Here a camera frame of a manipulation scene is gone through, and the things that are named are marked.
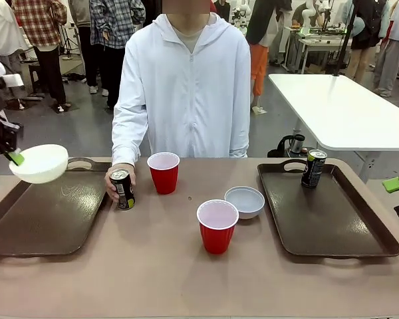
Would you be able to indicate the person's right hand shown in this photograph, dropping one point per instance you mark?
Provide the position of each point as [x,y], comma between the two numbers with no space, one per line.
[109,186]

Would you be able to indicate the bystander in white shirt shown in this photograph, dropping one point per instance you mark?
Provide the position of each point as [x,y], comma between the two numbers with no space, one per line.
[1,30]

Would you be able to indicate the bystander in orange trousers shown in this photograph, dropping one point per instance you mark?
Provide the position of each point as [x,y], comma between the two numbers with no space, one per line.
[262,43]

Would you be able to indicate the bystander in blue plaid shirt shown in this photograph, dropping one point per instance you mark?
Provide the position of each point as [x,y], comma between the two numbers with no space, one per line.
[114,36]

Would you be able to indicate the person's left forearm white sleeve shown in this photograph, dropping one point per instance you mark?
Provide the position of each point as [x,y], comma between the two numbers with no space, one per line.
[238,143]

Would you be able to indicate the person's right forearm white sleeve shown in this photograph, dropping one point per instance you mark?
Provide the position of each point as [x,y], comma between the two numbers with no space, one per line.
[128,139]

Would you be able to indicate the bystander in grey top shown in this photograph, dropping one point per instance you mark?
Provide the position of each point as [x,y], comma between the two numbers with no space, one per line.
[83,43]

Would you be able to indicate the bystander in light blue shirt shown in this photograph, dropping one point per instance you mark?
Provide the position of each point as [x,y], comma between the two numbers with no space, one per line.
[394,43]

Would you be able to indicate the bystander in red plaid shirt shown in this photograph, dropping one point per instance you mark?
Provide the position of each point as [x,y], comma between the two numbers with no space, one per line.
[43,40]

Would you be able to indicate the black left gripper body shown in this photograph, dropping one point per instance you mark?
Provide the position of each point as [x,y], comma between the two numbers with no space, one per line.
[1,136]

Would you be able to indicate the pale grey bowl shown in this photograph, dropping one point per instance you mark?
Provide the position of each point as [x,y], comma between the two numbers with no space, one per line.
[244,202]

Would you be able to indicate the black stool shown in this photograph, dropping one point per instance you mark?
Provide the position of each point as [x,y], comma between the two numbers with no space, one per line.
[36,76]

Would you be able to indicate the bystander in black dress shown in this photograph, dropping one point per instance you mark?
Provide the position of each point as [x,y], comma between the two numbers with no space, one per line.
[365,36]

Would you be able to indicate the dark brown serving tray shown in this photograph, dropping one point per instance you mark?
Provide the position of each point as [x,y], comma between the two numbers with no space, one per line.
[46,212]
[326,212]

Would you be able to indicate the black yellow drink can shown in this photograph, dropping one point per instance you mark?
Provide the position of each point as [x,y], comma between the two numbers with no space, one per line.
[314,171]
[123,192]

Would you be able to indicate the white background workbench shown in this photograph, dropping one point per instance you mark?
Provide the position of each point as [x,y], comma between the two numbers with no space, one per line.
[314,44]

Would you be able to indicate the black tripod pole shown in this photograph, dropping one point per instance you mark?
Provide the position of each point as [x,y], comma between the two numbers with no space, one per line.
[344,40]

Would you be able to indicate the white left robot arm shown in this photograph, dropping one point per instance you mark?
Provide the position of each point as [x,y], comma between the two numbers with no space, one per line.
[6,79]

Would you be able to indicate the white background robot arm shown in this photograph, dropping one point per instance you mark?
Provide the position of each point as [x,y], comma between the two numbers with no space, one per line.
[314,13]

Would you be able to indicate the black steel travel mug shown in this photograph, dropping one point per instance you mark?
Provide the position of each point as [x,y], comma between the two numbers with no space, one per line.
[298,143]

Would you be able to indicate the red plastic cup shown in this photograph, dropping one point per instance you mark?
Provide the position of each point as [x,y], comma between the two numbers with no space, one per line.
[163,176]
[217,232]

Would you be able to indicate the person in white hoodie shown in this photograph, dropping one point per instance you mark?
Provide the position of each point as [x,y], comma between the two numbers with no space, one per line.
[189,96]

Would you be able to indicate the white folding table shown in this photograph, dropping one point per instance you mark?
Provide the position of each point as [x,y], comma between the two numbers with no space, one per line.
[345,109]

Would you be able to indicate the white plastic bowl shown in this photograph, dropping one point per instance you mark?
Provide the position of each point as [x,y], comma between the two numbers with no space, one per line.
[43,164]

